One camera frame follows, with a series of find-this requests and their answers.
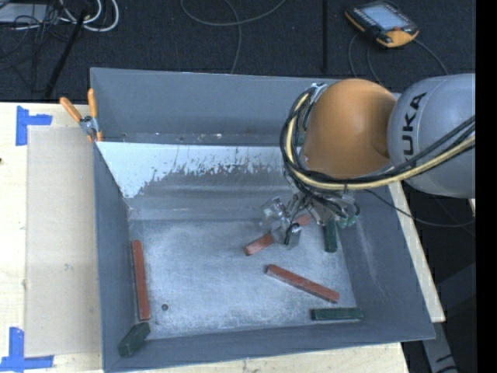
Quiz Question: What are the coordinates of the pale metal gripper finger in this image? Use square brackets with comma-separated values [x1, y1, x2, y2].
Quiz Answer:
[279, 222, 304, 251]
[260, 196, 288, 227]

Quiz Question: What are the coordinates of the dark green flat block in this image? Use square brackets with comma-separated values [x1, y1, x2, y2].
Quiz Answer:
[323, 218, 339, 254]
[310, 307, 365, 322]
[116, 321, 152, 358]

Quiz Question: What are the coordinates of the red-brown flat block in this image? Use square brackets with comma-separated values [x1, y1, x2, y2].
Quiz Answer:
[130, 239, 152, 322]
[243, 213, 314, 257]
[265, 263, 341, 305]

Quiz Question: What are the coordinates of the grey metal bin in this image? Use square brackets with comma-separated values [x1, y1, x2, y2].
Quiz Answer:
[89, 67, 437, 373]

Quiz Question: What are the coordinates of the pale wood flat board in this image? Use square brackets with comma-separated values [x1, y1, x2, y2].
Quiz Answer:
[23, 125, 103, 358]

